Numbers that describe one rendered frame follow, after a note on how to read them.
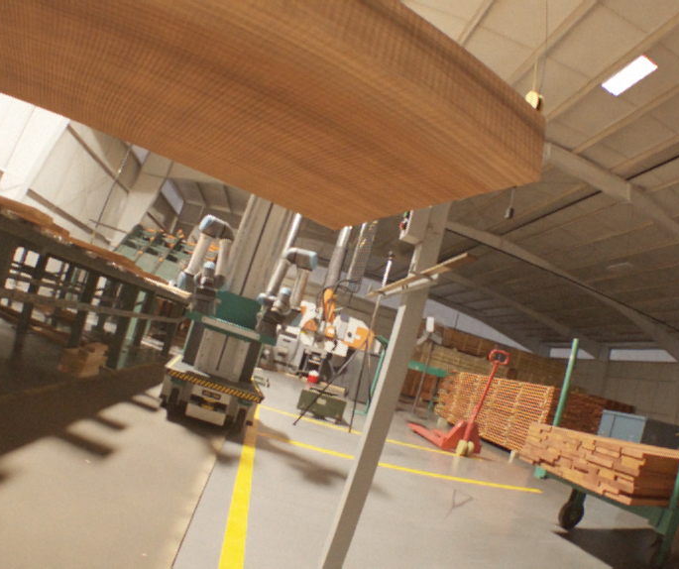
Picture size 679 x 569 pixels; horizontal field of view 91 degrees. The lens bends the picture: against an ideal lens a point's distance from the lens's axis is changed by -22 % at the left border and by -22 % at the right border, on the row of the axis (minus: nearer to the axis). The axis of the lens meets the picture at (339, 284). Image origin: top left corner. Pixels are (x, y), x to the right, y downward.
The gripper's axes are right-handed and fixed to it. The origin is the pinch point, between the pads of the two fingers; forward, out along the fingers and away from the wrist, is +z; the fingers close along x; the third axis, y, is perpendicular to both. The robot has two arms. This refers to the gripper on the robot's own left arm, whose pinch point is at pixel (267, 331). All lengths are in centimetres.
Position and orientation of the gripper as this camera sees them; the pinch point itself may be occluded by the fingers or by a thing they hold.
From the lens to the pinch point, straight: 258.0
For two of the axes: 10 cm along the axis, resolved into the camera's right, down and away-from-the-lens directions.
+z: -3.1, 7.8, -5.5
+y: 3.0, -4.6, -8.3
